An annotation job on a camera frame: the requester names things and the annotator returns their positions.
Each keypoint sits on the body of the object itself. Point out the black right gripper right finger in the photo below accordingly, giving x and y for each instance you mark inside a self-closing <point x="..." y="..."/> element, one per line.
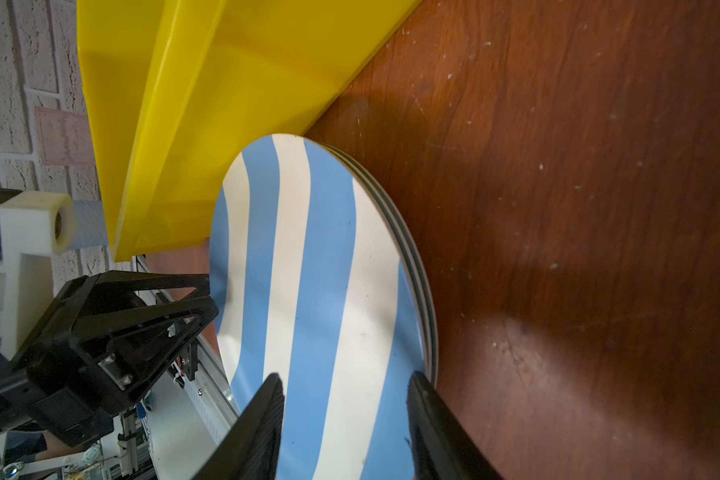
<point x="441" y="448"/>

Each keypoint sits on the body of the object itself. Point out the blue white striped plate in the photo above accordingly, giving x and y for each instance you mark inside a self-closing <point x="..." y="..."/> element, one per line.
<point x="310" y="284"/>

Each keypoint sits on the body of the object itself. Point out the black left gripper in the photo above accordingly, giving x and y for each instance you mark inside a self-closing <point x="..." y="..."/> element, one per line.
<point x="104" y="347"/>

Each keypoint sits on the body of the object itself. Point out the yellow plastic bin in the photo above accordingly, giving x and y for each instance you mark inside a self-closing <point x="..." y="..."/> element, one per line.
<point x="175" y="90"/>

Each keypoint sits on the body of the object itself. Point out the aluminium frame rail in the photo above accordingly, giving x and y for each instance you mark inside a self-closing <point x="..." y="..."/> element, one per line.
<point x="191" y="405"/>

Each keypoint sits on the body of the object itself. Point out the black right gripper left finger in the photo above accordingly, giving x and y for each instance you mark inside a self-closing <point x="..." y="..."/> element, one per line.
<point x="251" y="448"/>

